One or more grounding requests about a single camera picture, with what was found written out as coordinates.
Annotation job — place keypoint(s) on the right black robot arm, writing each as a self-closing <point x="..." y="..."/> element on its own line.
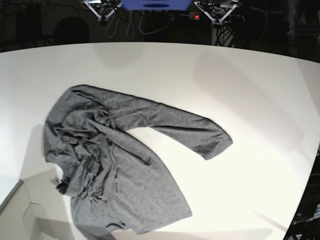
<point x="102" y="9"/>

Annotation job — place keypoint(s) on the grey long-sleeve t-shirt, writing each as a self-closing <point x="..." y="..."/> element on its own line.
<point x="114" y="181"/>

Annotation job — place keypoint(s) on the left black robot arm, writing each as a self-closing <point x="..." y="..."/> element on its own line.
<point x="217" y="11"/>

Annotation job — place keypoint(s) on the black power strip red switch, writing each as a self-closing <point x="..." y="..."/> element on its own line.
<point x="197" y="16"/>

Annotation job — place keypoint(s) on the blue plastic panel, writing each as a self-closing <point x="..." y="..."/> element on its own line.
<point x="144" y="5"/>

